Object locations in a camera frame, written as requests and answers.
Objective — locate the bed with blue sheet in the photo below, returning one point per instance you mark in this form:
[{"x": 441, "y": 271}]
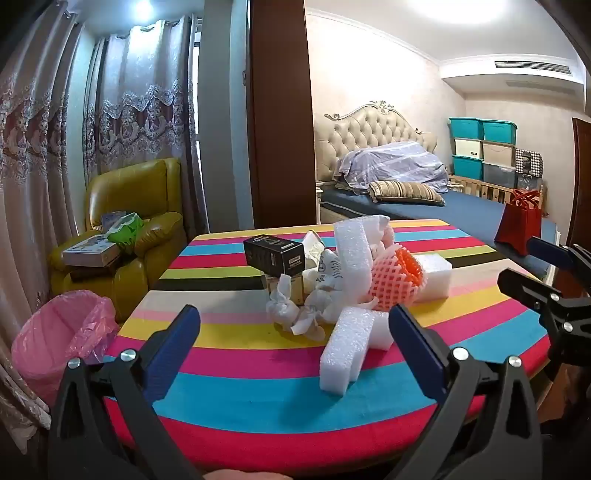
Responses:
[{"x": 466, "y": 217}]

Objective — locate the crumpled white tissue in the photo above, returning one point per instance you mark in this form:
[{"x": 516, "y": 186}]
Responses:
[{"x": 293, "y": 309}]

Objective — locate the striped pillow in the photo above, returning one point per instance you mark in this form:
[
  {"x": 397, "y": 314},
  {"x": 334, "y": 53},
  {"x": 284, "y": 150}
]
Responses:
[{"x": 406, "y": 191}]

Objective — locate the long white foam block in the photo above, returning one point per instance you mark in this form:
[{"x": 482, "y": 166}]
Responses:
[{"x": 346, "y": 346}]

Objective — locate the red handbag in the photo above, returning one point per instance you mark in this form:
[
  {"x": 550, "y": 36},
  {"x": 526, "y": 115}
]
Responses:
[{"x": 519, "y": 224}]

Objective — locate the pink trash bin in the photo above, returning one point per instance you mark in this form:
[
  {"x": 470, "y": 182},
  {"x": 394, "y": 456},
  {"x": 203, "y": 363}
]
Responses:
[{"x": 46, "y": 341}]

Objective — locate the beige storage box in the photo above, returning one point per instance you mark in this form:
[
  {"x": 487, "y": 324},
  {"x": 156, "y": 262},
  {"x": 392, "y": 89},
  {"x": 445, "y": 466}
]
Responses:
[{"x": 498, "y": 153}]

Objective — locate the beige tufted headboard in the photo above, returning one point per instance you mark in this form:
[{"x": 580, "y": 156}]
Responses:
[{"x": 369, "y": 124}]

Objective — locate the sheer lace curtain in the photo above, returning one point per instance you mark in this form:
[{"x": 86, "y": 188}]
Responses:
[{"x": 138, "y": 92}]

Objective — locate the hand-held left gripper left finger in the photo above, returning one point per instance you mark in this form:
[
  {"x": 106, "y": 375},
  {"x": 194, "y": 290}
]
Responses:
[{"x": 171, "y": 360}]

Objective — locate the dark brown book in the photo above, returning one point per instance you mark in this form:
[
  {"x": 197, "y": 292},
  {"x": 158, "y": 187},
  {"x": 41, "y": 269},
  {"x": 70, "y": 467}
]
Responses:
[{"x": 90, "y": 272}]

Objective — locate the clear grey storage box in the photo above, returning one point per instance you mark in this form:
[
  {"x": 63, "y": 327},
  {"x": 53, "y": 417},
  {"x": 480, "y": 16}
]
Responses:
[{"x": 499, "y": 175}]

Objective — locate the teal storage box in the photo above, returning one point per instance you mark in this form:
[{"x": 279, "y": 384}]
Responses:
[
  {"x": 499, "y": 131},
  {"x": 465, "y": 128},
  {"x": 467, "y": 167}
]

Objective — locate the black cardboard box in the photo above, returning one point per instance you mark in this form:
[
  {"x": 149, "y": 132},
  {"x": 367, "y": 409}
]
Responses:
[{"x": 272, "y": 256}]

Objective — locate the yellow leather armchair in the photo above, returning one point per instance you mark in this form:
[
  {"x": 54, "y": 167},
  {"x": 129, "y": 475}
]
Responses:
[{"x": 138, "y": 194}]

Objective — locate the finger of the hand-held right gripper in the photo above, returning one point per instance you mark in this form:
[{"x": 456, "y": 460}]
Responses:
[
  {"x": 551, "y": 251},
  {"x": 561, "y": 318}
]

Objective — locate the white storage box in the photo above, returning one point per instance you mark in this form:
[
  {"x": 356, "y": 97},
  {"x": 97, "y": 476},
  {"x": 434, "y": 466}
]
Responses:
[{"x": 468, "y": 148}]

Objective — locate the blue booklet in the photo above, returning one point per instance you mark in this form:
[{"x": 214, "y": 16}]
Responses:
[{"x": 111, "y": 219}]

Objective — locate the green plastic bag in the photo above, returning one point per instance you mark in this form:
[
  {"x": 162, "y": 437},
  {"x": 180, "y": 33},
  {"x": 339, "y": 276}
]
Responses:
[{"x": 127, "y": 230}]

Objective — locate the folded white foam sheet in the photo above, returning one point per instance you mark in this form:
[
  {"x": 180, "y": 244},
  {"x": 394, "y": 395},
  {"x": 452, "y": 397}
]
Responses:
[{"x": 353, "y": 254}]

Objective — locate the black white checked bag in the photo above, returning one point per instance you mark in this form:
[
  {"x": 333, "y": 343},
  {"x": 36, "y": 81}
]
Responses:
[{"x": 530, "y": 161}]

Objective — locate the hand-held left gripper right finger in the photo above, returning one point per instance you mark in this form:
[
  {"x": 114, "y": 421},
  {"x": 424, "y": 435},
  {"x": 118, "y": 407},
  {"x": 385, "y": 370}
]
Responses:
[{"x": 422, "y": 355}]

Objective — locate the air conditioner vent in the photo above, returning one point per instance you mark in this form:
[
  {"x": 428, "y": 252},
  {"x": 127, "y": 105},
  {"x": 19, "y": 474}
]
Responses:
[{"x": 531, "y": 67}]

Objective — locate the rainbow striped tablecloth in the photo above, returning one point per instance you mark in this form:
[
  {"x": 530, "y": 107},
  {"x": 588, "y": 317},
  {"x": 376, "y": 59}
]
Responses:
[{"x": 258, "y": 392}]

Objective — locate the wooden bed rail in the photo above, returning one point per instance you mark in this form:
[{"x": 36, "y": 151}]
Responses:
[{"x": 489, "y": 189}]

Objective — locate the pink foam fruit net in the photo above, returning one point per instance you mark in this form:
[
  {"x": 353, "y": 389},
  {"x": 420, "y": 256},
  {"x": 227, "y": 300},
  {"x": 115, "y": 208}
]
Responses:
[{"x": 392, "y": 281}]

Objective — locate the brown wooden door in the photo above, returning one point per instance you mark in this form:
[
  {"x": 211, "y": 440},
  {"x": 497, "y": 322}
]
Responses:
[{"x": 581, "y": 184}]

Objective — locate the pink embroidered curtain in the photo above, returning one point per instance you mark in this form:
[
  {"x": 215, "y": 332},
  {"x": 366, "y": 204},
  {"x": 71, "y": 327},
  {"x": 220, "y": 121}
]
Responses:
[{"x": 27, "y": 138}]

